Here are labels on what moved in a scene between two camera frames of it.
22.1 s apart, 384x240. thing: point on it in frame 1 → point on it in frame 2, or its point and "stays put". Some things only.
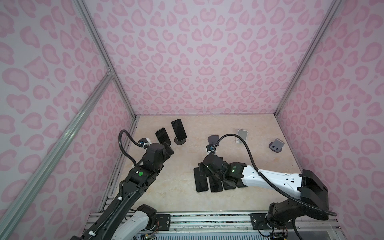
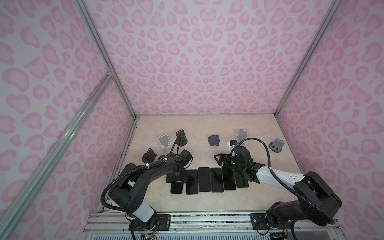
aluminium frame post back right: [335, 7] stays put
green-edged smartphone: [162, 136] → [176, 187]
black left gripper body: [169, 150] → [183, 177]
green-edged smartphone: [239, 184] stays put
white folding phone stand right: [243, 134] stays put
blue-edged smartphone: [201, 182] stays put
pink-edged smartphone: [215, 184] stays put
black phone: [179, 130] → [192, 185]
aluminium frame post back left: [91, 24] stays put
